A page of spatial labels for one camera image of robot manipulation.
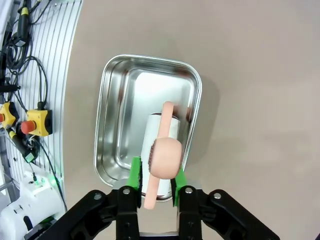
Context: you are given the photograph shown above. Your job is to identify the slotted aluminium base plate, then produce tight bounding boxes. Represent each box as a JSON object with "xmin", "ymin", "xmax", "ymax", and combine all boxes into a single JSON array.
[{"xmin": 4, "ymin": 0, "xmax": 83, "ymax": 191}]

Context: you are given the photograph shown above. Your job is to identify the black emergency stop cable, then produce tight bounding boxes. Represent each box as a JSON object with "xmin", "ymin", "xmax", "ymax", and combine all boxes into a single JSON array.
[{"xmin": 23, "ymin": 56, "xmax": 49, "ymax": 111}]

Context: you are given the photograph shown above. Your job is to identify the black plug with yellow ring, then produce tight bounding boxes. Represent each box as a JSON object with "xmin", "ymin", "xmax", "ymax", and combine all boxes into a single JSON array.
[
  {"xmin": 7, "ymin": 128, "xmax": 27, "ymax": 156},
  {"xmin": 16, "ymin": 4, "xmax": 30, "ymax": 38}
]

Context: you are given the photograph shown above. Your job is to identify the small black box green label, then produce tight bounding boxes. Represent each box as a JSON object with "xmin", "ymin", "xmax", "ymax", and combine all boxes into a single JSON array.
[{"xmin": 21, "ymin": 149, "xmax": 38, "ymax": 164}]

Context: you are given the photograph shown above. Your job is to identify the yellow emergency stop button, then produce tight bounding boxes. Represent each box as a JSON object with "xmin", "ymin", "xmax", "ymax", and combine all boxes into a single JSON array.
[
  {"xmin": 20, "ymin": 109, "xmax": 53, "ymax": 137},
  {"xmin": 0, "ymin": 101, "xmax": 20, "ymax": 130}
]

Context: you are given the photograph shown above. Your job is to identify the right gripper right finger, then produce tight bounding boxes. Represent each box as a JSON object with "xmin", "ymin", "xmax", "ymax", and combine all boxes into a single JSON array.
[{"xmin": 169, "ymin": 167, "xmax": 281, "ymax": 240}]

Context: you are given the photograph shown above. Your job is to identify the pink-handled white lint roller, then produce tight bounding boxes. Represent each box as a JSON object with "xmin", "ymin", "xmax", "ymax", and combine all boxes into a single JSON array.
[{"xmin": 139, "ymin": 101, "xmax": 183, "ymax": 211}]

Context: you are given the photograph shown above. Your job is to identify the black cable bundle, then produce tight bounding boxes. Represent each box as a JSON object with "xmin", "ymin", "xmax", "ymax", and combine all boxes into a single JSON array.
[{"xmin": 0, "ymin": 37, "xmax": 33, "ymax": 83}]

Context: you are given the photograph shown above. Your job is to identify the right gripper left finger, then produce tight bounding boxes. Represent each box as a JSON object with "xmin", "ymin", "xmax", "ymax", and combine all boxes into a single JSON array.
[{"xmin": 37, "ymin": 156, "xmax": 145, "ymax": 240}]

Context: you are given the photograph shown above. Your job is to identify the stainless steel rectangular container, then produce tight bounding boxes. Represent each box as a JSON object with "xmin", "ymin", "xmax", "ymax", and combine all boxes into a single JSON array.
[{"xmin": 93, "ymin": 53, "xmax": 203, "ymax": 201}]

